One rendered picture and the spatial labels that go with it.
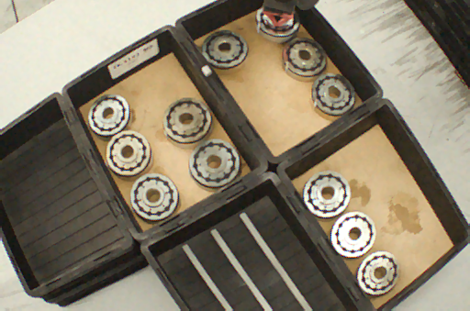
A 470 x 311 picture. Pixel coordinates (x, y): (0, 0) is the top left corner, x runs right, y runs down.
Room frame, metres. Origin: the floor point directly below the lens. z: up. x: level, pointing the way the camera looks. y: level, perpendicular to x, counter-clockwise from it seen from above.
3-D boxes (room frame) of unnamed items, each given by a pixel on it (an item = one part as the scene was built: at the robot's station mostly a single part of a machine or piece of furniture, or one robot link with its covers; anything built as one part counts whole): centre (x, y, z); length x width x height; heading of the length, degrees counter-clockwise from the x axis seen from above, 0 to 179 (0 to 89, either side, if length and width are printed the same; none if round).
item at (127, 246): (0.33, 0.42, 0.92); 0.40 x 0.30 x 0.02; 29
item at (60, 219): (0.33, 0.42, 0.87); 0.40 x 0.30 x 0.11; 29
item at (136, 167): (0.45, 0.22, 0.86); 0.10 x 0.10 x 0.01
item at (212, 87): (0.48, 0.16, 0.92); 0.40 x 0.30 x 0.02; 29
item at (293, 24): (0.76, -0.11, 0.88); 0.10 x 0.10 x 0.01
